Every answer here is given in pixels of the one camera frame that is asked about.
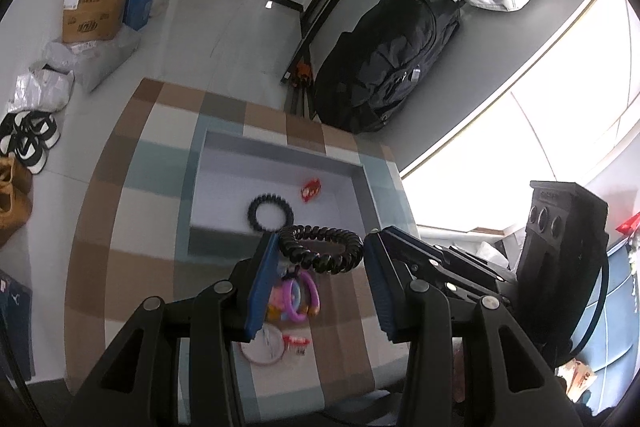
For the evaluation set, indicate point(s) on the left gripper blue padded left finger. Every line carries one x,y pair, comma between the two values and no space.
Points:
261,276

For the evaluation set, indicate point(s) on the checkered tablecloth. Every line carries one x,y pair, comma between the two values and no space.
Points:
132,241

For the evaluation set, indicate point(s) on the black backpack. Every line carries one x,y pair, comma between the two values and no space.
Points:
373,68

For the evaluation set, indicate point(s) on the black white sneakers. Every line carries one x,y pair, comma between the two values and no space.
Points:
28,136

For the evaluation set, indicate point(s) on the grey jewelry tray box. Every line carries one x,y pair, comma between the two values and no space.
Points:
233,170

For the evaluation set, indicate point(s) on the brown cardboard box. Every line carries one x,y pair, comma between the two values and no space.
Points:
89,20

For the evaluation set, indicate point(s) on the white round badge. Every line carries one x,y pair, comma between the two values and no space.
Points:
266,348

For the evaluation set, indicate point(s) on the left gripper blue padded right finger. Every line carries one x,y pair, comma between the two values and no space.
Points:
384,285

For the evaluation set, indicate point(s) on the white plastic bag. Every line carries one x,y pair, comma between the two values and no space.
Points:
43,89

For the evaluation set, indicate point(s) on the red white small charm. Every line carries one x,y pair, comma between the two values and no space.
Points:
296,344

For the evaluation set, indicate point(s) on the red hair clip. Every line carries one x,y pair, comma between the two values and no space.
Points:
310,190

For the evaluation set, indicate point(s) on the grey plastic mailer bag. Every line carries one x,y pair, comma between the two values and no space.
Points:
92,62

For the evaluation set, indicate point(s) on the tan boots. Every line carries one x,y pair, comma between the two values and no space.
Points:
16,206

